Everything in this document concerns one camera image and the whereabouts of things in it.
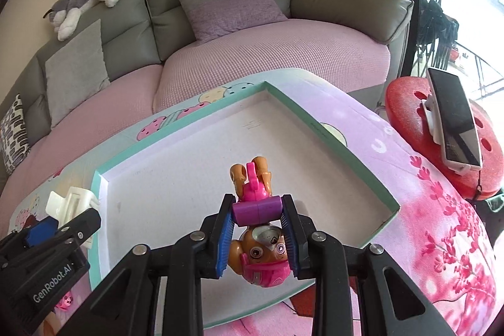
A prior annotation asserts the purple grey cushion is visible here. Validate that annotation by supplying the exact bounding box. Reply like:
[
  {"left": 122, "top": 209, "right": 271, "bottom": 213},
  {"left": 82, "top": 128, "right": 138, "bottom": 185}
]
[{"left": 179, "top": 0, "right": 287, "bottom": 43}]

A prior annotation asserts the grey sofa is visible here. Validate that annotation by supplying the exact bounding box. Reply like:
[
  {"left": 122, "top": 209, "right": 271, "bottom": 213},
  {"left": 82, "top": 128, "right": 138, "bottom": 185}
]
[{"left": 1, "top": 0, "right": 414, "bottom": 186}]

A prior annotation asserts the teal shallow box tray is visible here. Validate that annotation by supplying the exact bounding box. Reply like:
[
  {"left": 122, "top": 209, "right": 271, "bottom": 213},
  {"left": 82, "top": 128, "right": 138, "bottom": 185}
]
[{"left": 90, "top": 79, "right": 400, "bottom": 327}]

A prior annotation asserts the pink sofa cover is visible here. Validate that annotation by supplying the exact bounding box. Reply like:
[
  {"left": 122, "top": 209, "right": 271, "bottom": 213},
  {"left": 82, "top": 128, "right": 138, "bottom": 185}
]
[{"left": 1, "top": 19, "right": 391, "bottom": 206}]

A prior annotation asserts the pink puppy toy figure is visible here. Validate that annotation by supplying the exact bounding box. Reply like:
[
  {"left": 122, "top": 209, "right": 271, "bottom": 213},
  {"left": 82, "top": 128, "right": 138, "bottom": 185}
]
[{"left": 228, "top": 156, "right": 290, "bottom": 288}]

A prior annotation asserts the grey white plush dog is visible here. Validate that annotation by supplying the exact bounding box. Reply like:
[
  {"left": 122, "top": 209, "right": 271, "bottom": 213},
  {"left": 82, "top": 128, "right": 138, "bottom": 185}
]
[{"left": 43, "top": 0, "right": 120, "bottom": 42}]

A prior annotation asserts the white plastic hair claw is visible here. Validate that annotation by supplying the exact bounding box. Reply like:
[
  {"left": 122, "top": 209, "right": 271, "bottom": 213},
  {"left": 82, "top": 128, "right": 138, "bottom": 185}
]
[{"left": 45, "top": 187, "right": 101, "bottom": 235}]

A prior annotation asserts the red plastic stool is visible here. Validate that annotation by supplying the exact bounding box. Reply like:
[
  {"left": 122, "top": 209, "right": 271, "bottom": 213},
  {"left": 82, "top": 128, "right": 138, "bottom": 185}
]
[{"left": 384, "top": 77, "right": 503, "bottom": 200}]

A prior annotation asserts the light grey cushion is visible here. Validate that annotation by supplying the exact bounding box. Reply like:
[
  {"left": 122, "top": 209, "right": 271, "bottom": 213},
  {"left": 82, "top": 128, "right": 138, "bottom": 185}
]
[{"left": 45, "top": 20, "right": 110, "bottom": 129}]

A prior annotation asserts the smartphone on white stand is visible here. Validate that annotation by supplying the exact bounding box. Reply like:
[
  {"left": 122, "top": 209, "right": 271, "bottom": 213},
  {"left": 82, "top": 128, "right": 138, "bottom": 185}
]
[{"left": 422, "top": 67, "right": 483, "bottom": 175}]

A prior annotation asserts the cartoon printed bedsheet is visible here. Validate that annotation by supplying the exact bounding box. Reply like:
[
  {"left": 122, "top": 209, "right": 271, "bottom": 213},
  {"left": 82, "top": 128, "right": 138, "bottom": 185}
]
[{"left": 1, "top": 65, "right": 503, "bottom": 335}]

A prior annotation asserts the black white patterned cushion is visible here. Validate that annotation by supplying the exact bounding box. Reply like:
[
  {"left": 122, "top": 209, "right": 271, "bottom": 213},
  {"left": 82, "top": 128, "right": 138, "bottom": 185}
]
[{"left": 1, "top": 94, "right": 30, "bottom": 175}]

